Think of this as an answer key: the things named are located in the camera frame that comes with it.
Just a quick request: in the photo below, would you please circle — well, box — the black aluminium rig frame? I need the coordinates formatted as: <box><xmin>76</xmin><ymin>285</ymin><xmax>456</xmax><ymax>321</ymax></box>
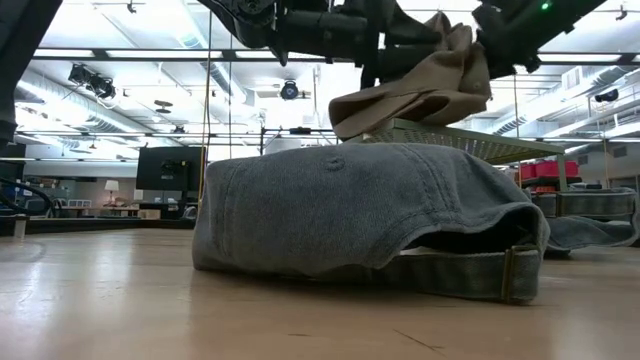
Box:
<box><xmin>0</xmin><ymin>47</ymin><xmax>640</xmax><ymax>236</ymax></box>

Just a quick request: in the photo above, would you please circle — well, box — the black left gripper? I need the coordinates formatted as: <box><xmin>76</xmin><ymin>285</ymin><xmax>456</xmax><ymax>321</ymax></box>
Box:
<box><xmin>277</xmin><ymin>0</ymin><xmax>441</xmax><ymax>91</ymax></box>

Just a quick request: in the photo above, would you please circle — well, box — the beige cap with light brim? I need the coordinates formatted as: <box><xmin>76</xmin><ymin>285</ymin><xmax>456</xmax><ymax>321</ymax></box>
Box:
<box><xmin>328</xmin><ymin>10</ymin><xmax>494</xmax><ymax>141</ymax></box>

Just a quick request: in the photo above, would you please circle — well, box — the red bin storage rack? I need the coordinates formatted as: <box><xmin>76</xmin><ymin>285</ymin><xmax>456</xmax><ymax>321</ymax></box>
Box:
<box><xmin>514</xmin><ymin>159</ymin><xmax>584</xmax><ymax>194</ymax></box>

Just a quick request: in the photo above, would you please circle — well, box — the black hanging cable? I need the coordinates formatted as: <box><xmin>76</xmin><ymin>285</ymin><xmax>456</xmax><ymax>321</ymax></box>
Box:
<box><xmin>227</xmin><ymin>29</ymin><xmax>235</xmax><ymax>161</ymax></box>

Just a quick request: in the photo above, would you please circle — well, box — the round black ceiling camera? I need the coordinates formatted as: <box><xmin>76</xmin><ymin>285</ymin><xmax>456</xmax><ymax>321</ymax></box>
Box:
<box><xmin>279</xmin><ymin>79</ymin><xmax>300</xmax><ymax>101</ymax></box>

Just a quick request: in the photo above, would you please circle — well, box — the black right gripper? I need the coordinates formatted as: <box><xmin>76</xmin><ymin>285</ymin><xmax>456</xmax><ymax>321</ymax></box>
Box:
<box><xmin>472</xmin><ymin>0</ymin><xmax>566</xmax><ymax>80</ymax></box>

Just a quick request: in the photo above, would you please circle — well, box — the black ceiling spotlight cluster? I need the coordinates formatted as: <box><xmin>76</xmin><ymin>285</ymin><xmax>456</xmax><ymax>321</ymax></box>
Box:
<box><xmin>68</xmin><ymin>63</ymin><xmax>117</xmax><ymax>100</ymax></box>

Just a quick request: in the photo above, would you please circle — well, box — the green perforated metal shelf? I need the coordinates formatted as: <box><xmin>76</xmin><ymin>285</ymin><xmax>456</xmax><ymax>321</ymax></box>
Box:
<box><xmin>344</xmin><ymin>117</ymin><xmax>569</xmax><ymax>192</ymax></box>

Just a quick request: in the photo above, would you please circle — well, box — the black monitor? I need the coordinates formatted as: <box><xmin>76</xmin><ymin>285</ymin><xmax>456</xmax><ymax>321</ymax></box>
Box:
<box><xmin>135</xmin><ymin>145</ymin><xmax>207</xmax><ymax>192</ymax></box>

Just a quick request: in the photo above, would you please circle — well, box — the grey denim cap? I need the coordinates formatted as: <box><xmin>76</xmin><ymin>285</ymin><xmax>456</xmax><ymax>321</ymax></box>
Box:
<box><xmin>522</xmin><ymin>187</ymin><xmax>640</xmax><ymax>259</ymax></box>
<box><xmin>191</xmin><ymin>142</ymin><xmax>551</xmax><ymax>305</ymax></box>

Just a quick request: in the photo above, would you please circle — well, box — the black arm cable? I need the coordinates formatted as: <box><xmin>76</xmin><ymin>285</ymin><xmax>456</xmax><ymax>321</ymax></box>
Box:
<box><xmin>0</xmin><ymin>177</ymin><xmax>55</xmax><ymax>216</ymax></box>

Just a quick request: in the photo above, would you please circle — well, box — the small white shade lamp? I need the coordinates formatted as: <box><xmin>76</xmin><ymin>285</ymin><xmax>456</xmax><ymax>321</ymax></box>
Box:
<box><xmin>103</xmin><ymin>178</ymin><xmax>121</xmax><ymax>204</ymax></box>

